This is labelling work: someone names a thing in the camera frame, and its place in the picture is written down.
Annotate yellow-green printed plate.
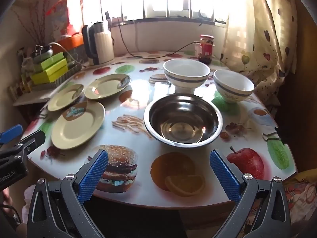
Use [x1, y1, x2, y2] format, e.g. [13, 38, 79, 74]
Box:
[47, 84, 85, 112]
[51, 101, 106, 150]
[84, 74, 131, 100]

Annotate thin white cable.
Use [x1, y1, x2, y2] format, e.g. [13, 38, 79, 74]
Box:
[48, 42, 75, 62]

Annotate white electric kettle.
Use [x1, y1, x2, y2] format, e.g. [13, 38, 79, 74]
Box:
[82, 21, 115, 65]

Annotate red printed bag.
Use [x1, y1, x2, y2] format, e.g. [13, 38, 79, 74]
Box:
[47, 0, 83, 40]

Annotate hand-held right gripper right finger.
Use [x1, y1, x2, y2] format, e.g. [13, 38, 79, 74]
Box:
[209, 149, 291, 238]

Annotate person's pink clothing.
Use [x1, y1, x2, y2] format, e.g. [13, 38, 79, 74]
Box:
[21, 185, 36, 220]

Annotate white blue-striped bowl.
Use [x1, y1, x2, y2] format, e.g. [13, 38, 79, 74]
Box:
[213, 69, 255, 103]
[163, 59, 211, 95]

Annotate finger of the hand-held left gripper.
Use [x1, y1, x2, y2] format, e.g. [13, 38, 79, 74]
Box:
[0, 130, 46, 159]
[0, 124, 23, 145]

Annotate dried branches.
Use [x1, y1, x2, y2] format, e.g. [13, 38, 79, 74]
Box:
[12, 0, 53, 47]

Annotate heart printed curtain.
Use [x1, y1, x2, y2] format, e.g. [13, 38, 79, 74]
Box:
[220, 0, 301, 107]

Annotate stainless steel bowl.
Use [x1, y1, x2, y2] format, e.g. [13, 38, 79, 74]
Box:
[144, 93, 223, 147]

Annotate black power cable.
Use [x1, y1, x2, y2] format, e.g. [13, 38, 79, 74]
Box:
[116, 17, 201, 60]

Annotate small grey gadget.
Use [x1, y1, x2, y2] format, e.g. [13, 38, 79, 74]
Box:
[33, 45, 53, 59]

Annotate black binder clip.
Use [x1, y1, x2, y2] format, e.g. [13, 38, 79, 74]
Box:
[263, 127, 288, 144]

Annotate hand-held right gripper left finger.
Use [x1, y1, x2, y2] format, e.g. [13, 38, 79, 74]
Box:
[27, 149, 109, 238]

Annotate checkered small box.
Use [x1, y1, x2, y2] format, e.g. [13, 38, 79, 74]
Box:
[7, 79, 32, 95]

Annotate pale side shelf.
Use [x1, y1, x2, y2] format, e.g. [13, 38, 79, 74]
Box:
[12, 84, 58, 107]

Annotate black windowsill object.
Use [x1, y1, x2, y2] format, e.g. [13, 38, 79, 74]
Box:
[197, 9, 213, 21]

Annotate white wall cable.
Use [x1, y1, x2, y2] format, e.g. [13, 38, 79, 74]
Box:
[132, 20, 139, 52]

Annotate red label glass jar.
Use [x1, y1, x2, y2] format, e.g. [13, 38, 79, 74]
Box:
[198, 35, 215, 63]

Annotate floral cloth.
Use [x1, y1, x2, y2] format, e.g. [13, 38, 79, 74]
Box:
[282, 169, 317, 228]

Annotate orange box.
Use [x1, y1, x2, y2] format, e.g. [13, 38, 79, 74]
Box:
[56, 33, 85, 54]

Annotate grey wire basket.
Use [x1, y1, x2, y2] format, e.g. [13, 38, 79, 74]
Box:
[53, 63, 83, 87]

